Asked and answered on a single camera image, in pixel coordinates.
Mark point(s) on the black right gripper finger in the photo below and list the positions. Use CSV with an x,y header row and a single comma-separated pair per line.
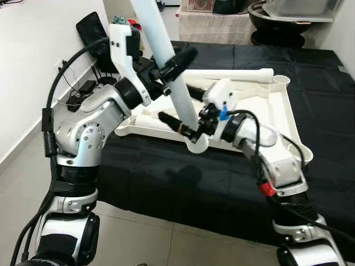
x,y
197,93
172,120

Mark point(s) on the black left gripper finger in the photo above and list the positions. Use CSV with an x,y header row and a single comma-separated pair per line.
x,y
182,60

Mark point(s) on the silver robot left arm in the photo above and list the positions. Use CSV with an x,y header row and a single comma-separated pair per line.
x,y
83,138

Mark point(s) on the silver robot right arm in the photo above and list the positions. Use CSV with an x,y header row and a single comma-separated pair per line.
x,y
283,166

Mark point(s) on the beige fringed cloth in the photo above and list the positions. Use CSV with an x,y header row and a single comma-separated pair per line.
x,y
216,27

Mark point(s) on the white plastic table top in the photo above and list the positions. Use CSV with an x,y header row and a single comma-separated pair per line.
x,y
260,105

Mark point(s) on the dark red patterned box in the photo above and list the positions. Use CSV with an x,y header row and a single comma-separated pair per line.
x,y
199,5

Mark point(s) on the colourful clothes pile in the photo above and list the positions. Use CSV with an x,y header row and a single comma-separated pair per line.
x,y
119,21

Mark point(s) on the black cloth cover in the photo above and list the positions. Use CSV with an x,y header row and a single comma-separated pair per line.
x,y
183,183

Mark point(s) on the black power adapter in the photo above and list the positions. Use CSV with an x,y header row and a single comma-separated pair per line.
x,y
87,87

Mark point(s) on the black bag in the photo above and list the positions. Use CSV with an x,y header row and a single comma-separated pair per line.
x,y
230,6

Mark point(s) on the clear plastic storage box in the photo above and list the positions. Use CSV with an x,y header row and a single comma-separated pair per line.
x,y
305,8

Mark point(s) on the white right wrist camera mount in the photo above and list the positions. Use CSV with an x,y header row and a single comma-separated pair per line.
x,y
222,91

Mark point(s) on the white wall socket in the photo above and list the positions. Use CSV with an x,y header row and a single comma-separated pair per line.
x,y
61,65

